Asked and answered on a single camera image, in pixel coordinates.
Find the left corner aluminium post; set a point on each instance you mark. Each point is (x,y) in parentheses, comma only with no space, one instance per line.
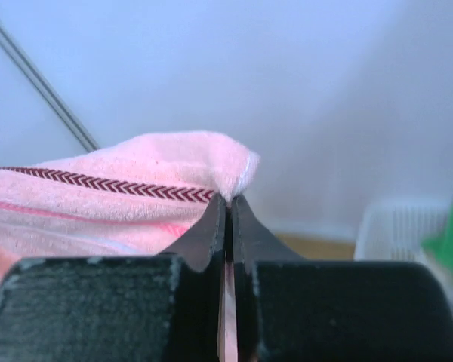
(21,60)

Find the white plastic basket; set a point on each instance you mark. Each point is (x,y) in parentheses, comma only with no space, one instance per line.
(394,230)

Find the pink towel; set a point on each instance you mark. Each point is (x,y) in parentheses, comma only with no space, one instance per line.
(136,197)

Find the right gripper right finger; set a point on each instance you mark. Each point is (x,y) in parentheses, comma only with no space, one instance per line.
(289,308)

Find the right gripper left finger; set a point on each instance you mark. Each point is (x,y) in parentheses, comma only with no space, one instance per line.
(132,308)

